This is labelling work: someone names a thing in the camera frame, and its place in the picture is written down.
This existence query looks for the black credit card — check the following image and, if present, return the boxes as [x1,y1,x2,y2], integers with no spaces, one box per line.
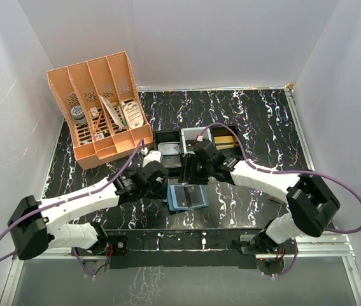
[185,185,205,207]
[170,185,188,210]

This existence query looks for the blue leather card holder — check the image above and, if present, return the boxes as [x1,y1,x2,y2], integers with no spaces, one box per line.
[167,184,209,212]

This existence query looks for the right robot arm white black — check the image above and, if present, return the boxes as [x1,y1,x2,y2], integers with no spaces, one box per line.
[178,139,341,253]

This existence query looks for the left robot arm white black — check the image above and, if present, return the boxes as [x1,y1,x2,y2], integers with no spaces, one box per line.
[8,150,168,260]

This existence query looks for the black credit card in holder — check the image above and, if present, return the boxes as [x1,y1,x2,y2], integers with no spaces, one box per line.
[185,185,205,207]

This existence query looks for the silver card in tray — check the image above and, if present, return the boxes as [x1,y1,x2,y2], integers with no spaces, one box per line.
[157,142,181,156]

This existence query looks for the gold box in tray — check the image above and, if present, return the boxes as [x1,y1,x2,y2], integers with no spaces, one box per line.
[214,135,239,150]

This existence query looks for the black tray right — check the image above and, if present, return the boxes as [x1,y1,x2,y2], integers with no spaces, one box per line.
[210,125,243,159]

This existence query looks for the black tray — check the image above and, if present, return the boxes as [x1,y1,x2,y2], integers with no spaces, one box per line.
[153,129,183,170]
[210,125,243,159]

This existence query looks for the white plastic bin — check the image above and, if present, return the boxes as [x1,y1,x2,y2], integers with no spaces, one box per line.
[180,127,213,154]

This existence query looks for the black tray left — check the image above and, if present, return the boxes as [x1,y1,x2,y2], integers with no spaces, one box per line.
[153,129,183,170]

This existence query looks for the white labelled blister pack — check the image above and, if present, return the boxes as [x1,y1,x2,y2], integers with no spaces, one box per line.
[122,100,145,129]

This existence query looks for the small white red box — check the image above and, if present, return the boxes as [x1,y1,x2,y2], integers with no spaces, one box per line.
[269,195,284,204]

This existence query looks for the white paper packet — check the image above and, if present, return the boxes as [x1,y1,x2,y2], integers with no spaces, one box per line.
[100,96,124,131]

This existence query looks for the orange pencil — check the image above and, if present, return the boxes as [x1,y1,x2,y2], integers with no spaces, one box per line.
[94,110,104,133]

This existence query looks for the small white eraser box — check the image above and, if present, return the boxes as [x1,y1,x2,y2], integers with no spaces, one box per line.
[90,107,99,118]

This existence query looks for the orange plastic file organizer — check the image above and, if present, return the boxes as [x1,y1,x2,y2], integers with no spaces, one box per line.
[47,52,153,170]

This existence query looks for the roll of tape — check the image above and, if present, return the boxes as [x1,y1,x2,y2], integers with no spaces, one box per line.
[70,105,87,126]

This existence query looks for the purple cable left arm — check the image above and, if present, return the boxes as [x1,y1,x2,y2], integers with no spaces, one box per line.
[0,138,146,278]

